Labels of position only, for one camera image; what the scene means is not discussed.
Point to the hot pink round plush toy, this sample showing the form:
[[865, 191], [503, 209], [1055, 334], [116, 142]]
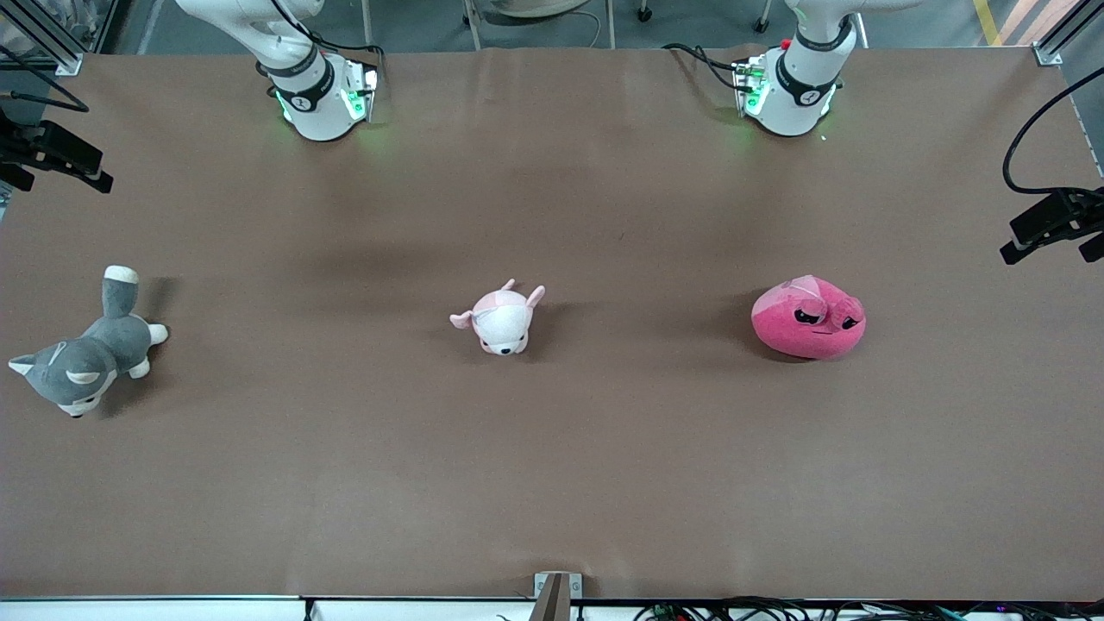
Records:
[[798, 332]]

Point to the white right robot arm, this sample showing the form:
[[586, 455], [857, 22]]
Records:
[[319, 112]]

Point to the office chair base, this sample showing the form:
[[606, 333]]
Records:
[[539, 7]]

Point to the white table edge rail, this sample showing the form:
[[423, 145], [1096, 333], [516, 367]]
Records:
[[172, 611]]

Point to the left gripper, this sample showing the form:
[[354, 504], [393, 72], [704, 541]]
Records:
[[1088, 207]]

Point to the grey white husky plush toy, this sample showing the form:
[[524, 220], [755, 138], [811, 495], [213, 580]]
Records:
[[95, 345]]

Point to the aluminium frame post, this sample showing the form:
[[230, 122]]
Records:
[[1048, 53], [67, 60]]

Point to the pale pink pig plush toy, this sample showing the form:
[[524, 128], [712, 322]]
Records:
[[502, 323]]

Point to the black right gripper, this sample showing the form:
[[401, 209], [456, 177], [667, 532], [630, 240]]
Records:
[[17, 142]]

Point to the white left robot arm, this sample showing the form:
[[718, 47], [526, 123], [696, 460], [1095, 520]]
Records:
[[798, 103]]

